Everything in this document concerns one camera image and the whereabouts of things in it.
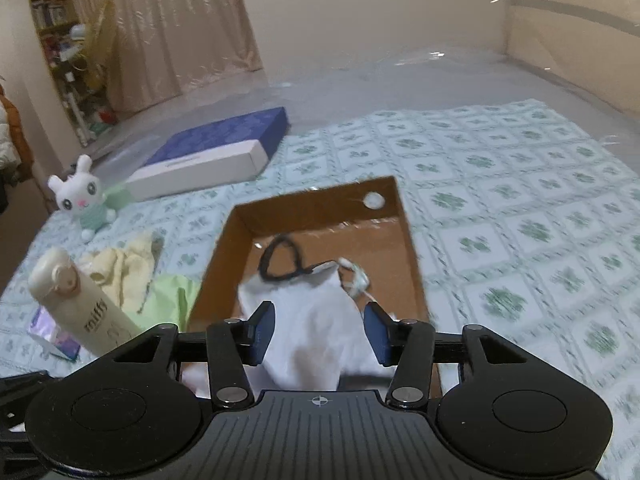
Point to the white puffer jacket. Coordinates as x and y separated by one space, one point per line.
7 140

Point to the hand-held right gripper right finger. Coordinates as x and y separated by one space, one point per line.
375 332

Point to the purple tissue pack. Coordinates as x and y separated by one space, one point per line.
50 332

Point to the clear plastic sheet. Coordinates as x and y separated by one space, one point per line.
375 85

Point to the brown cardboard box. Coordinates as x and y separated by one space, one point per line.
320 210

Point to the beige curtain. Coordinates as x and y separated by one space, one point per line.
170 25

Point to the black hair band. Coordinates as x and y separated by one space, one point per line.
265 265

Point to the bookshelf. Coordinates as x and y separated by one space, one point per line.
55 25

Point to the yellow standing fan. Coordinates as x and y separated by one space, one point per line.
100 50

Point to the blue and white flat box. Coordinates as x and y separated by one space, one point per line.
220 150

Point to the cream thermos bottle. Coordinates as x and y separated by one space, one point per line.
90 310

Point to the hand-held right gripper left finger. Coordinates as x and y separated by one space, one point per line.
262 332

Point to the pale yellow cloth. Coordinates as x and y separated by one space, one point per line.
122 270

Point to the white face mask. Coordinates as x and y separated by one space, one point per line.
357 280

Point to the light green cloth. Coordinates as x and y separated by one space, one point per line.
172 300

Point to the white plush bunny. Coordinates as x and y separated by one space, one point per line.
80 195

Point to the orange brown jacket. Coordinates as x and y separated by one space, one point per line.
20 135

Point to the small green box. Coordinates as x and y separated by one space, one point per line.
117 197

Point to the white cloth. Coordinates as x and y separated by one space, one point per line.
315 330

